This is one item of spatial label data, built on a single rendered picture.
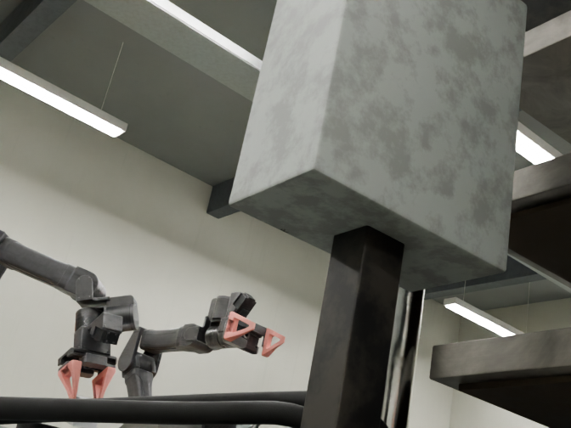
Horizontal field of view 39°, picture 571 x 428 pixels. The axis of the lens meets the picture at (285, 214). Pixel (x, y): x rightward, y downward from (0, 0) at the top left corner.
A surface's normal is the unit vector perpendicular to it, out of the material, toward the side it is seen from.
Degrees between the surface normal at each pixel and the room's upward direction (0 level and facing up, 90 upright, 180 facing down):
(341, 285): 90
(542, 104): 180
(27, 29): 180
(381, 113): 90
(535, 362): 90
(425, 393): 90
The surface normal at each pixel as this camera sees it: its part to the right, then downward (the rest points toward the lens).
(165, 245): 0.63, -0.21
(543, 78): -0.18, 0.90
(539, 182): -0.78, -0.38
